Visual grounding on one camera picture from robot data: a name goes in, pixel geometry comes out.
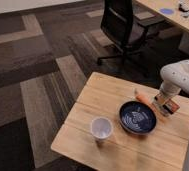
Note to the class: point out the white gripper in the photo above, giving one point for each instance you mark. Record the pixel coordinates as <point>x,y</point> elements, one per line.
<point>167,91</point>

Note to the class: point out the brown orange eraser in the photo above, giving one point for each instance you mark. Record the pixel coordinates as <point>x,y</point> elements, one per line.
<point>171,107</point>

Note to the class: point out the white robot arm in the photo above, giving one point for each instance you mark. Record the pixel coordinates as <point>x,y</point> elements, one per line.
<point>175,78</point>

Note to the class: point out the white sponge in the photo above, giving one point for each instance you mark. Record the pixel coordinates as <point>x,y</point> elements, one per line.
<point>164,111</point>

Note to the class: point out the orange carrot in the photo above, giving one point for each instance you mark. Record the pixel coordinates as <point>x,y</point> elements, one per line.
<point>142,98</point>

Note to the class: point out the dark blue patterned bowl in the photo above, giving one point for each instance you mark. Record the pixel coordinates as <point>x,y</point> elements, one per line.
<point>137,118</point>

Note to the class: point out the white paper cup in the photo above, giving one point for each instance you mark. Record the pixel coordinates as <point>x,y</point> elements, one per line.
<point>101,128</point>

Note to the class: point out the black office chair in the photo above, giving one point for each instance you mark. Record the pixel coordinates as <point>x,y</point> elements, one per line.
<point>128,33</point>

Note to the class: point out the blue round lid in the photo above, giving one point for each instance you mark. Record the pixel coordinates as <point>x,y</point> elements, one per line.
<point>166,11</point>

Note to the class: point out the wooden background desk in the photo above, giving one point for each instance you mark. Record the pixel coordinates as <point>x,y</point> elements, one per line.
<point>176,18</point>

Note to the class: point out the small clutter on desk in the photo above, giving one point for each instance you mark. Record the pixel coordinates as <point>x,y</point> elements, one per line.
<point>184,9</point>

